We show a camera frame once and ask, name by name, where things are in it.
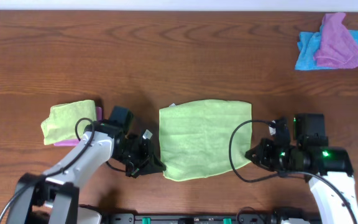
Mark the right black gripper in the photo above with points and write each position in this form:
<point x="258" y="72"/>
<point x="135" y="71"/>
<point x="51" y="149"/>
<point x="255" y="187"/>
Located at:
<point x="261" y="158"/>

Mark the purple crumpled microfibre cloth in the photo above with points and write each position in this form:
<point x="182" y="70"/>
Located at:
<point x="339" y="46"/>

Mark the folded purple cloth under stack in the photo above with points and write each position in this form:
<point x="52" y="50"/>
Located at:
<point x="74" y="142"/>

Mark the green microfibre cloth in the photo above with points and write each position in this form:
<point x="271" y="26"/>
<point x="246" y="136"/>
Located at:
<point x="204" y="138"/>

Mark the blue microfibre cloth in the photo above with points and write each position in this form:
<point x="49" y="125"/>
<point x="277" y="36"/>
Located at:
<point x="309" y="43"/>

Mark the folded green cloth on stack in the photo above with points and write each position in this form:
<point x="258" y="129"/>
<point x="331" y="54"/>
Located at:
<point x="60" y="125"/>

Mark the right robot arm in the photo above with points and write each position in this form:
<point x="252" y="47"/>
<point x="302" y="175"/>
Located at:
<point x="327" y="170"/>

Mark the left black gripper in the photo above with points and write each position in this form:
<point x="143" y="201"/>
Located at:
<point x="146" y="154"/>

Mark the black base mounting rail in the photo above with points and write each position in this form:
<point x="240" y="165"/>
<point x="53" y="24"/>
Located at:
<point x="246" y="215"/>

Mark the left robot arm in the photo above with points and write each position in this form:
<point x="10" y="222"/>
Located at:
<point x="53" y="197"/>

